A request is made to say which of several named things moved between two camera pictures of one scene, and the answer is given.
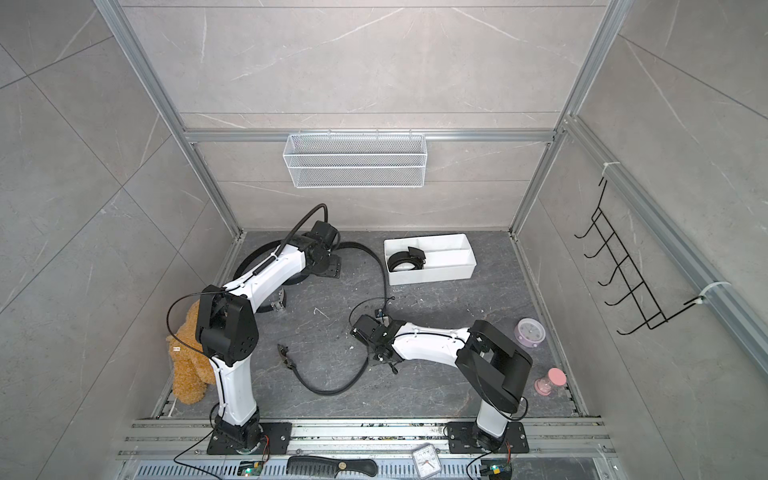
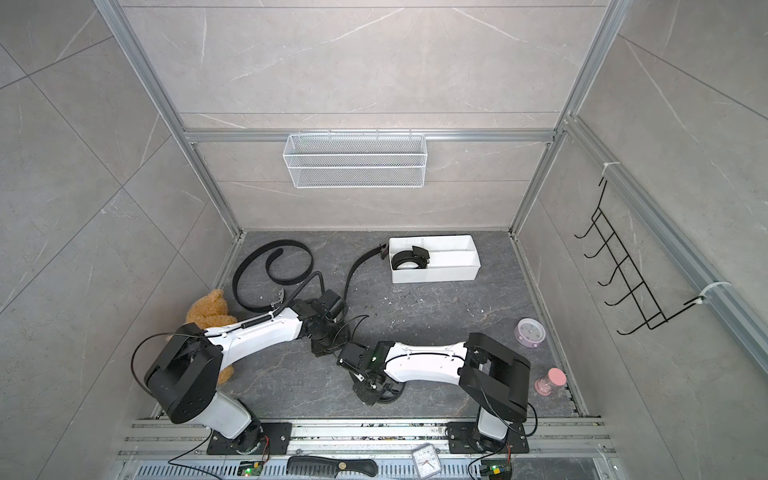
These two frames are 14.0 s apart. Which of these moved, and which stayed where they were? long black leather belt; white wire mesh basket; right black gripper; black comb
Moved: right black gripper
Stayed: long black leather belt; black comb; white wire mesh basket
